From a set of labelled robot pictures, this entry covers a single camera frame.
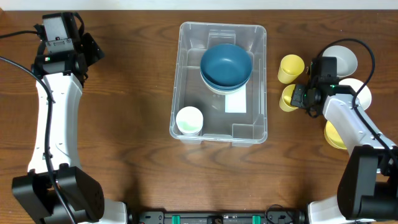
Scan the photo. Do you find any cream cup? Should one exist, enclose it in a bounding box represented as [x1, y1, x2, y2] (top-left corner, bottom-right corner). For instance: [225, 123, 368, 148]
[176, 106, 203, 135]

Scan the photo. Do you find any yellow bowl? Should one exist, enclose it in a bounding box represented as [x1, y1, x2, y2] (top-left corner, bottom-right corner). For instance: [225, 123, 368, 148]
[324, 121, 347, 150]

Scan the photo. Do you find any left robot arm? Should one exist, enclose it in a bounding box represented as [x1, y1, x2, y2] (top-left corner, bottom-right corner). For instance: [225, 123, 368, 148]
[12, 33, 129, 223]

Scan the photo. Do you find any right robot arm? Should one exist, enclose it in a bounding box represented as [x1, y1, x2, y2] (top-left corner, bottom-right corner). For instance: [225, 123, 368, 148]
[291, 84, 397, 223]

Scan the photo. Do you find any white bowl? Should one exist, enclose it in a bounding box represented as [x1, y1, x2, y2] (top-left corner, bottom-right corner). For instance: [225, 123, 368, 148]
[339, 78, 372, 110]

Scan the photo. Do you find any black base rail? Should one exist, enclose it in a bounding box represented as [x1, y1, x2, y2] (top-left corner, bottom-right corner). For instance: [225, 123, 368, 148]
[137, 208, 308, 224]

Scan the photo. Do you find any clear plastic container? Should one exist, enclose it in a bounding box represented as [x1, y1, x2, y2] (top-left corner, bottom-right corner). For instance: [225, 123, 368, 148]
[169, 22, 268, 147]

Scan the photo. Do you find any grey bowl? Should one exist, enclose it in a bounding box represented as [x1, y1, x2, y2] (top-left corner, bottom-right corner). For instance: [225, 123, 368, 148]
[322, 45, 358, 78]

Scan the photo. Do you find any white label in container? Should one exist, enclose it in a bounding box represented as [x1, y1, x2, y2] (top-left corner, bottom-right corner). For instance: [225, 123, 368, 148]
[224, 86, 246, 113]

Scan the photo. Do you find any yellow cup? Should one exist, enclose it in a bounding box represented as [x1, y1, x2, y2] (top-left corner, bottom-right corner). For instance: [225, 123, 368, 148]
[279, 84, 297, 112]
[277, 54, 305, 84]

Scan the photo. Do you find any blue bowl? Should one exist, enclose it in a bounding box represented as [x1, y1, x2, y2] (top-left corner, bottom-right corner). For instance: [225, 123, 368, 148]
[200, 44, 253, 86]
[201, 74, 250, 91]

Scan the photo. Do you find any cream bowl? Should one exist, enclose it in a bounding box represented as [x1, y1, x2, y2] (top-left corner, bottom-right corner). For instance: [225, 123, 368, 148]
[204, 81, 246, 95]

